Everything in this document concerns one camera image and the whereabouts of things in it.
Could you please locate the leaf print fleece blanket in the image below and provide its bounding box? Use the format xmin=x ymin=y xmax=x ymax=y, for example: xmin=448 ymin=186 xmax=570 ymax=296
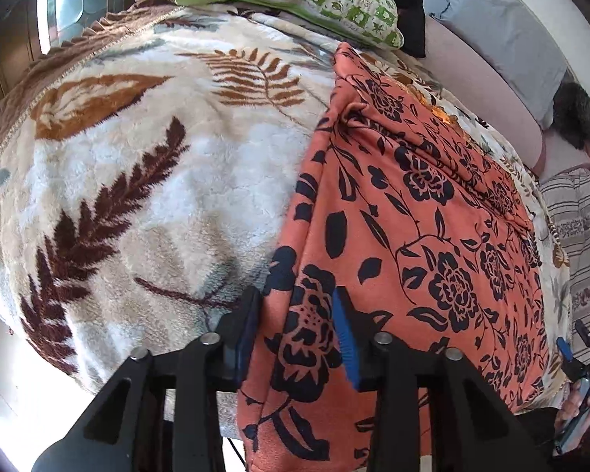
xmin=0 ymin=0 xmax=574 ymax=415

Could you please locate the light grey pillow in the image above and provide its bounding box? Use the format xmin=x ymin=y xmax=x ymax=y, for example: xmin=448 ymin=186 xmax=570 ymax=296
xmin=430 ymin=0 xmax=570 ymax=129

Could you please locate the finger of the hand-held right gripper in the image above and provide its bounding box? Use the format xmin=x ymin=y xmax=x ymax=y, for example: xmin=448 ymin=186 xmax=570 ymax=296
xmin=555 ymin=337 xmax=584 ymax=373

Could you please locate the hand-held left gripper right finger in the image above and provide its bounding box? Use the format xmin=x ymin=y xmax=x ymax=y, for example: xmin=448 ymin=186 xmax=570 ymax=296
xmin=331 ymin=288 xmax=552 ymax=472

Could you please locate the dark furry cushion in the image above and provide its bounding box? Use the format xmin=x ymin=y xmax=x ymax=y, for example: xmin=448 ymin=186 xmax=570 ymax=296
xmin=551 ymin=81 xmax=590 ymax=151

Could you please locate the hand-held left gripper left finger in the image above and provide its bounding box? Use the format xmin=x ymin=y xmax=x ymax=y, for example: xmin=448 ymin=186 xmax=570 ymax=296
xmin=30 ymin=285 xmax=262 ymax=472

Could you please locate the orange black floral garment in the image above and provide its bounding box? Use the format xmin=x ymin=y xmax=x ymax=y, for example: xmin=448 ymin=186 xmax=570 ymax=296
xmin=236 ymin=42 xmax=559 ymax=472

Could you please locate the black cloth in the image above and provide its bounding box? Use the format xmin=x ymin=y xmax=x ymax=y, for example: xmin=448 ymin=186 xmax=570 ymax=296
xmin=363 ymin=0 xmax=428 ymax=58

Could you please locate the striped floral cushion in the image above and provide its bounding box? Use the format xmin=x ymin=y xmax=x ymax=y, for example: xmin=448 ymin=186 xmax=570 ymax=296
xmin=538 ymin=167 xmax=590 ymax=337

